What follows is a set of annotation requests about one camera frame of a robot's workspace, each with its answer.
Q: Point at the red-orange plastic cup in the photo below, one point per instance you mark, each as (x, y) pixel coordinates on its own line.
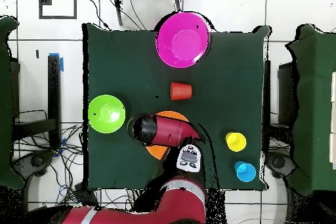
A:
(181, 91)

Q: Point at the orange plastic bowl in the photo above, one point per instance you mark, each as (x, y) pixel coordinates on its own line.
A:
(157, 151)

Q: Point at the magenta pink plastic bowl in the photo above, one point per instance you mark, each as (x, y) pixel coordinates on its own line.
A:
(168, 48)

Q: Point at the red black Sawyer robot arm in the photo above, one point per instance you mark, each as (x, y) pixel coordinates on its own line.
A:
(170, 132)

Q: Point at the white boxes stack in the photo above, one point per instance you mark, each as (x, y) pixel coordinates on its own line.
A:
(333, 87)

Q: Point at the dark green tablecloth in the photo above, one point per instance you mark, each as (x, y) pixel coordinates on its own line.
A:
(118, 63)

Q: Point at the lime green plastic bowl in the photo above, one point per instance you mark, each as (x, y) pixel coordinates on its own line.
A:
(97, 119)

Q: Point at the yellow plastic cup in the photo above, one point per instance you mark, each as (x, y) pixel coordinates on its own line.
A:
(236, 142)

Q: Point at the light blue plastic cup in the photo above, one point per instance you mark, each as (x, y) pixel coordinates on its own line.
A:
(246, 172)

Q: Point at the blue tape strip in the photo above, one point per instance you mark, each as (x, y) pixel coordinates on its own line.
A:
(62, 63)

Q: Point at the black power brick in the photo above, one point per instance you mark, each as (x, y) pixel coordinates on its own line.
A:
(85, 195)

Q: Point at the green cloth covered side table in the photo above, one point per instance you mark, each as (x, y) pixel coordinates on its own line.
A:
(315, 50)
(5, 103)

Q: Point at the black metal table frame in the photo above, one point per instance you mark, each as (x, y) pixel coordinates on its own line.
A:
(54, 90)
(267, 90)

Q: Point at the gray pedestal foot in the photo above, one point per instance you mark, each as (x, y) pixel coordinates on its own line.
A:
(279, 162)
(36, 161)

